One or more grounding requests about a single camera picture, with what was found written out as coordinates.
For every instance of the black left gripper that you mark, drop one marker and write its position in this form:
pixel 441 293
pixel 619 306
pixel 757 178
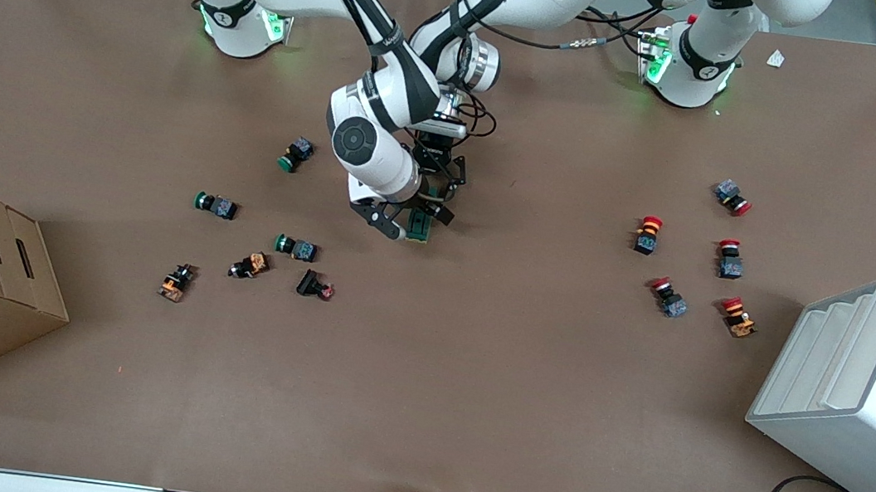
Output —
pixel 430 153

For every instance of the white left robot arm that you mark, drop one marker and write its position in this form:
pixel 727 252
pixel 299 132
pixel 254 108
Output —
pixel 699 61

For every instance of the black square button red terminal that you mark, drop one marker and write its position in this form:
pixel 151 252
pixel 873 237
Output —
pixel 310 283

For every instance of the brown paper table cover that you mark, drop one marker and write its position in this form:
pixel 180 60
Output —
pixel 422 378

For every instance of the red mushroom button grey base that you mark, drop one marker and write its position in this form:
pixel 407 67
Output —
pixel 730 263
pixel 732 195
pixel 670 300

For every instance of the red mushroom button orange base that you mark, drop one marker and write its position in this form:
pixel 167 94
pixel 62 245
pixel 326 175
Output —
pixel 738 318

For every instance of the white paper scrap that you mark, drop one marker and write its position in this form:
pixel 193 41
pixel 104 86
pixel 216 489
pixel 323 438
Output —
pixel 775 58

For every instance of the green push button switch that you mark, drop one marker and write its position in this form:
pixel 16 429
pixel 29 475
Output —
pixel 219 207
pixel 299 248
pixel 297 153

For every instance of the black orange push button switch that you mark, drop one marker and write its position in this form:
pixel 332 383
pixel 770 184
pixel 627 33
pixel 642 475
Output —
pixel 176 282
pixel 250 265

